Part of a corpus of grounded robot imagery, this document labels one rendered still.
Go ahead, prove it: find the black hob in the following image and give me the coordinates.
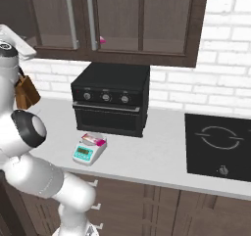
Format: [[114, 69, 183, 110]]
[[183, 113, 251, 183]]

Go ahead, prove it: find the pink bar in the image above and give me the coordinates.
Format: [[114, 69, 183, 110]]
[[80, 132, 107, 148]]

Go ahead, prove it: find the brown lower cupboard door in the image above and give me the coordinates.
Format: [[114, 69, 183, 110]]
[[85, 176, 156, 236], [152, 184, 218, 236], [204, 194, 251, 236]]

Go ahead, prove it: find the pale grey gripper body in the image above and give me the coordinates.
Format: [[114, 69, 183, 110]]
[[0, 24, 38, 62]]

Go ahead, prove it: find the white digital scale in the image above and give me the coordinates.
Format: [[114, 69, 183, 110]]
[[72, 132, 108, 167]]

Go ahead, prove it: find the brown knife block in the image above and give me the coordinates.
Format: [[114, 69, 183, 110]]
[[14, 67, 42, 111]]

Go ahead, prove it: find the black toaster oven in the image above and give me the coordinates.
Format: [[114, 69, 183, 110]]
[[70, 62, 151, 139]]

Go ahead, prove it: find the narrow glass cabinet door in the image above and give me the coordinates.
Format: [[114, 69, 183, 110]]
[[25, 0, 84, 60]]

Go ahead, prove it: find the silver hob knob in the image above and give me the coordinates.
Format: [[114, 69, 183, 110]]
[[218, 165, 229, 176]]

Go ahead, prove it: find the silver cabinet door handle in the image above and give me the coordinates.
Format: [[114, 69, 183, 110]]
[[64, 0, 80, 51], [85, 0, 100, 52]]

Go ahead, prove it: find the wide glass cabinet door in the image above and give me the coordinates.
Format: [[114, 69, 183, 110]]
[[79, 0, 210, 69]]

